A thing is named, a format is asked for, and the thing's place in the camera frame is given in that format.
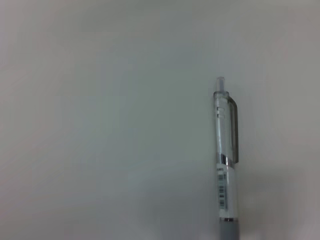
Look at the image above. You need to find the grey and clear pen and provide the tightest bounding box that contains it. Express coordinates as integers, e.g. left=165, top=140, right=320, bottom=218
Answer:
left=213, top=76, right=240, bottom=240

